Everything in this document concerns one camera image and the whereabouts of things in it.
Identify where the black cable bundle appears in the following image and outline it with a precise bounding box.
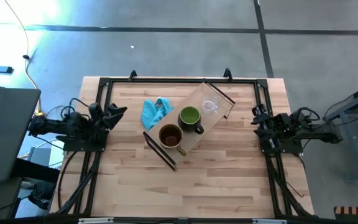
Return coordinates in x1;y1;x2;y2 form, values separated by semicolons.
54;151;102;215
267;154;312;218

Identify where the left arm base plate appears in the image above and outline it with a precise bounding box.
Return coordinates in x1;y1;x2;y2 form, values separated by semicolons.
56;135;109;153

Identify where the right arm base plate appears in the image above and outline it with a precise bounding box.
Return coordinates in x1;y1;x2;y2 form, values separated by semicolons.
259;136;304;156

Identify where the orange black striped block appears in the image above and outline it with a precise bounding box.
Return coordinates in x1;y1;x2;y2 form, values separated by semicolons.
333;205;358;222

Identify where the blue cloth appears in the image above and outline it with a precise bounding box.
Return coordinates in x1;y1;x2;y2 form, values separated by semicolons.
140;97;175;131

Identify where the dark mug with green inside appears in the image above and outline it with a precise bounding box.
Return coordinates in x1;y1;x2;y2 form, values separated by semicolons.
177;106;204;135

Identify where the wooden tray with black handles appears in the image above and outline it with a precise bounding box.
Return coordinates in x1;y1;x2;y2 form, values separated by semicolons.
142;78;236;172

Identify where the black desk base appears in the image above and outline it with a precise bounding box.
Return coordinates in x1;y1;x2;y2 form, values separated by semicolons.
11;157;60;183

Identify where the yellow floor cable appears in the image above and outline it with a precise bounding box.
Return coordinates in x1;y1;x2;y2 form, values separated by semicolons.
4;0;45;119

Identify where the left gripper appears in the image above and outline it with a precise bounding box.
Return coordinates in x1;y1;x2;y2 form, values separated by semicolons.
87;102;128;131

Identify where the grey metal bracket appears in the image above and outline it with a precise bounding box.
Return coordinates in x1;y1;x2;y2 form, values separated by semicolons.
78;217;114;224
252;218;288;224

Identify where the dark grey panel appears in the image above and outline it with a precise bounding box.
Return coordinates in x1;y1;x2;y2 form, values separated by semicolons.
0;87;42;183

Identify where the brown teal glazed mug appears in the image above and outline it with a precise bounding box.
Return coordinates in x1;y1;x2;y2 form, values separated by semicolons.
158;123;188;157

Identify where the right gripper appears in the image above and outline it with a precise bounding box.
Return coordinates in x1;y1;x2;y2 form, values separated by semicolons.
250;104;291;152

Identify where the grey metal cart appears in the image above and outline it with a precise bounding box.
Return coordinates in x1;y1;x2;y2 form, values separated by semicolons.
323;79;358;182

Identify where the clear plastic cup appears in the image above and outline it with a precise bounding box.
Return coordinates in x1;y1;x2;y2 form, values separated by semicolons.
200;95;219;114

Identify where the black table frame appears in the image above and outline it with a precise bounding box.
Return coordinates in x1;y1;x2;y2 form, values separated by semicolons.
54;77;314;218

